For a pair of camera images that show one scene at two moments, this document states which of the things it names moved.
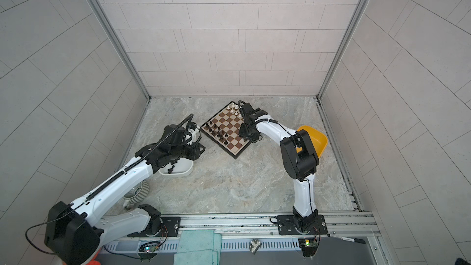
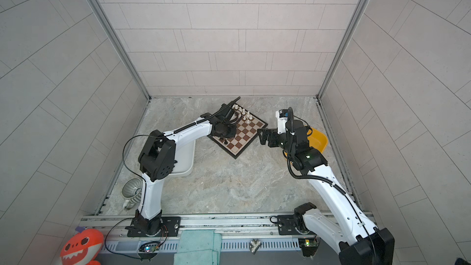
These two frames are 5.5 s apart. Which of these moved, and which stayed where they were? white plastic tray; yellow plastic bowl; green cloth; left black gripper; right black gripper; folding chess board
Moved: right black gripper; left black gripper
Stayed: green cloth; white plastic tray; yellow plastic bowl; folding chess board
